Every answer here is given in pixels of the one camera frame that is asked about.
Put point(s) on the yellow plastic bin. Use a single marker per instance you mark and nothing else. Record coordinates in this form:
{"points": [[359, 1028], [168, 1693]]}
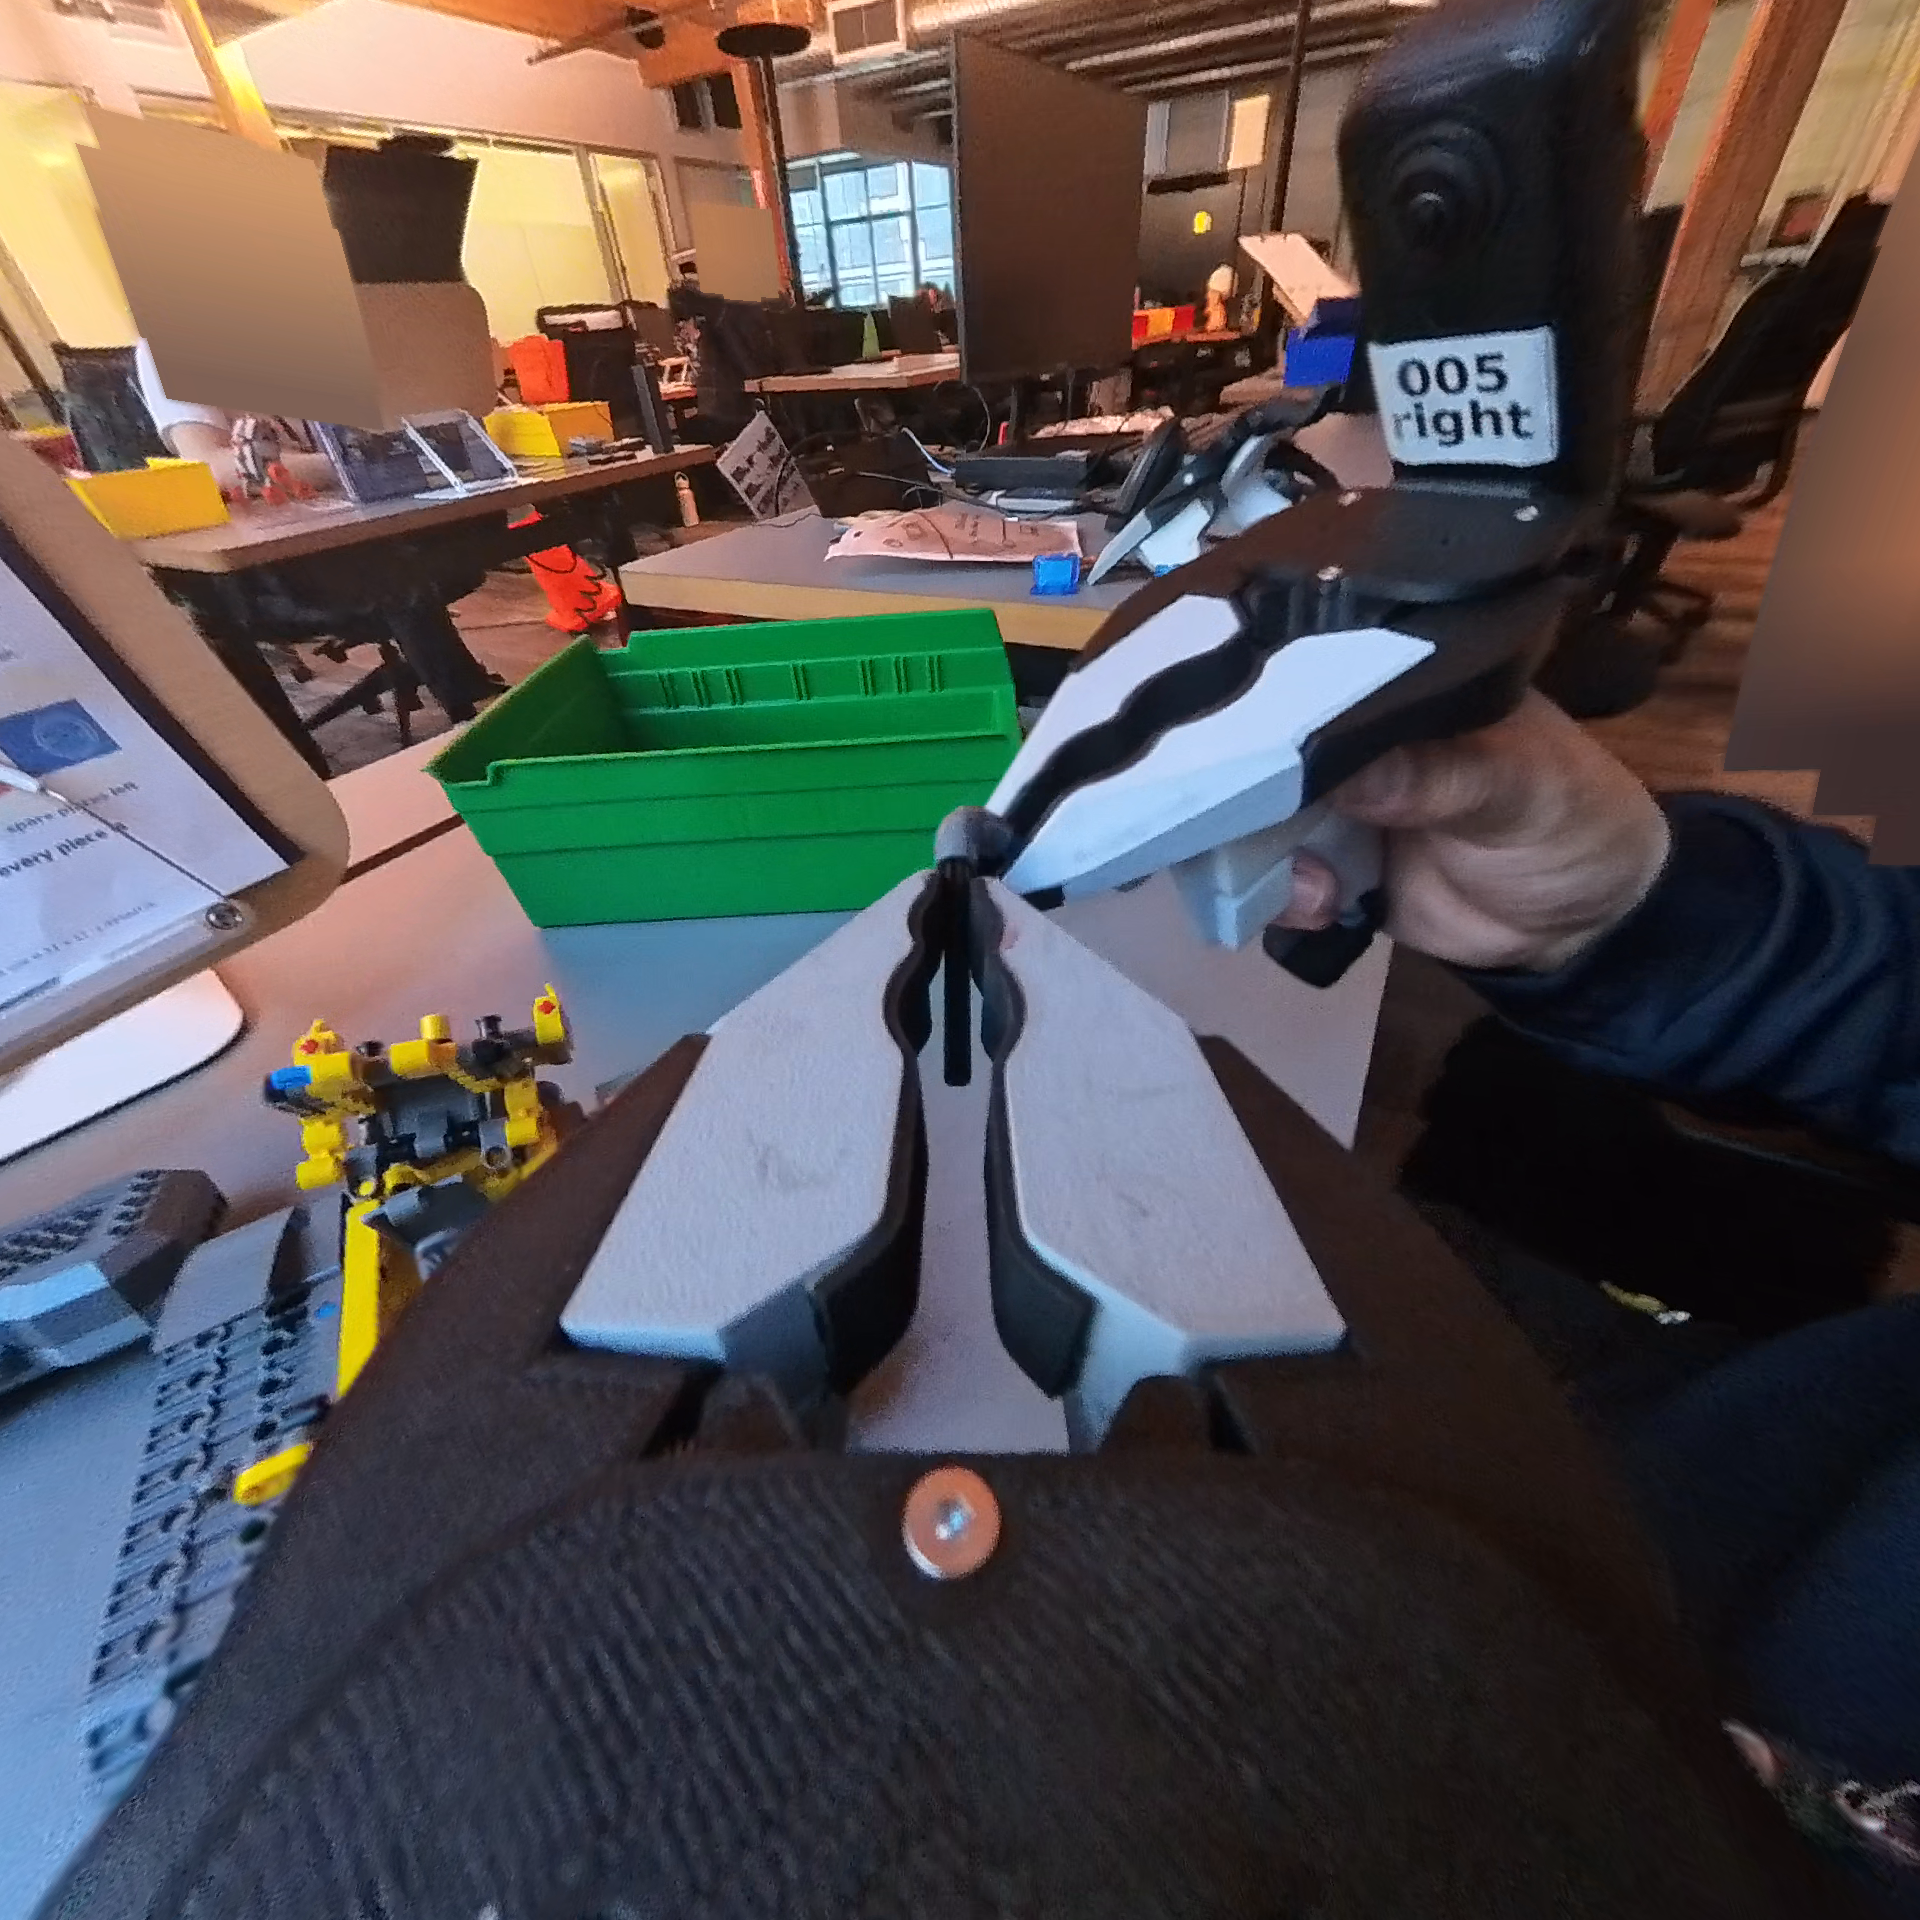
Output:
{"points": [[549, 433], [150, 503]]}

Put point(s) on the grey wood-edged table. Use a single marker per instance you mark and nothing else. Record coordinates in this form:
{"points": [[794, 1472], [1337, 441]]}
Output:
{"points": [[750, 579]]}

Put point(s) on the person's dark clothing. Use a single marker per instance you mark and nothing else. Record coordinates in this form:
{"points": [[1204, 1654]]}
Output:
{"points": [[1801, 1501]]}

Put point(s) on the black brick axle pin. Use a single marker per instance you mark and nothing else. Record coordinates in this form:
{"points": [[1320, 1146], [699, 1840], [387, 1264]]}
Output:
{"points": [[957, 1020]]}

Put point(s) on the small blue block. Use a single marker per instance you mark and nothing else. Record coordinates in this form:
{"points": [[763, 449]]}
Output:
{"points": [[1057, 579]]}

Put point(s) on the wooden post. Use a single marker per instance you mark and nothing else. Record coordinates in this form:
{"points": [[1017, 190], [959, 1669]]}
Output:
{"points": [[1740, 151]]}

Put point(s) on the printed paper sheet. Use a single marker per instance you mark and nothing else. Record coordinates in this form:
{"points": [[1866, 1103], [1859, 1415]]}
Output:
{"points": [[960, 537]]}

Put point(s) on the black office chair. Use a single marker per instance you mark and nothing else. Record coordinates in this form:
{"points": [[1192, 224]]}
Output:
{"points": [[1725, 451]]}

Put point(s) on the green plastic bin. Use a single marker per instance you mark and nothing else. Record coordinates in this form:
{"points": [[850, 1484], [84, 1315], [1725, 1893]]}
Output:
{"points": [[720, 841]]}

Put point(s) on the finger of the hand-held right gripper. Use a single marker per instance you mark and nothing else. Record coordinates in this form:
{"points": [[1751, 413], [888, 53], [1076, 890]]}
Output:
{"points": [[1200, 780], [1118, 674]]}

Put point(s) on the grey tracked brick module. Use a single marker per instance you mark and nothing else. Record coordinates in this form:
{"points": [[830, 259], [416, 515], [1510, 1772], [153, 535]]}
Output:
{"points": [[105, 1260]]}

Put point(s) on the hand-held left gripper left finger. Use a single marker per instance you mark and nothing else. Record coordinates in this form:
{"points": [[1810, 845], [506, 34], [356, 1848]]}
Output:
{"points": [[750, 1170]]}

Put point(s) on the yellow black brick toy robot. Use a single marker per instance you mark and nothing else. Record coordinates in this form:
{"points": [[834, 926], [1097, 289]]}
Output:
{"points": [[405, 1110]]}

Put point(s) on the long wooden table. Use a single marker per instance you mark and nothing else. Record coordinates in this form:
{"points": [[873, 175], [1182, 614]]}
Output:
{"points": [[391, 519]]}

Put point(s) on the person's right forearm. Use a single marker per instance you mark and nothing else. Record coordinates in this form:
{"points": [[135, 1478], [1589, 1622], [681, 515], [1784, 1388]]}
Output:
{"points": [[1770, 975]]}

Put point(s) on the dark partition panel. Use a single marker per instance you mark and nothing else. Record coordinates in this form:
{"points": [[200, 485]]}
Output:
{"points": [[1050, 210]]}

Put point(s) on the instruction sheet display board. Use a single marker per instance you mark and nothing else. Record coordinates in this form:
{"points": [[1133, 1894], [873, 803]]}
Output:
{"points": [[90, 780]]}

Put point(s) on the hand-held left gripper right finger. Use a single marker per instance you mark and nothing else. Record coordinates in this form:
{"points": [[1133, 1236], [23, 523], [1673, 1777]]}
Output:
{"points": [[1154, 1185]]}

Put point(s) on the small blue bin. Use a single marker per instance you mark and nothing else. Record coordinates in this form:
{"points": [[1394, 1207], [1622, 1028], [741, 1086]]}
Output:
{"points": [[1320, 352]]}

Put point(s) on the grey desk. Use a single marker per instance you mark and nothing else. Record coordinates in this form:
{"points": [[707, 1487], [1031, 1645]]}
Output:
{"points": [[630, 990]]}

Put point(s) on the person's right hand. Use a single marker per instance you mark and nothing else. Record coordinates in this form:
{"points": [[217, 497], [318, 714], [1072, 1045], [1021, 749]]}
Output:
{"points": [[1501, 854]]}

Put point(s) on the clear acrylic sign holder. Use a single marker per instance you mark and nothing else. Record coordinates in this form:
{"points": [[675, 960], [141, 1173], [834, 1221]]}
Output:
{"points": [[374, 464], [469, 446]]}

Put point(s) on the orange cone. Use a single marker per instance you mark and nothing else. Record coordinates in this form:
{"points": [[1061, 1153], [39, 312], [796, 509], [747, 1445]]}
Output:
{"points": [[574, 593]]}

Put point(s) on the printed sign card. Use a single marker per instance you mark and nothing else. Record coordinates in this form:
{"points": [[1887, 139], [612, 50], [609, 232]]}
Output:
{"points": [[764, 468]]}

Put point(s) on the white black device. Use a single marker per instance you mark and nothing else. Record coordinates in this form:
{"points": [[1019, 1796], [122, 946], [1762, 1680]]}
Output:
{"points": [[1200, 519]]}

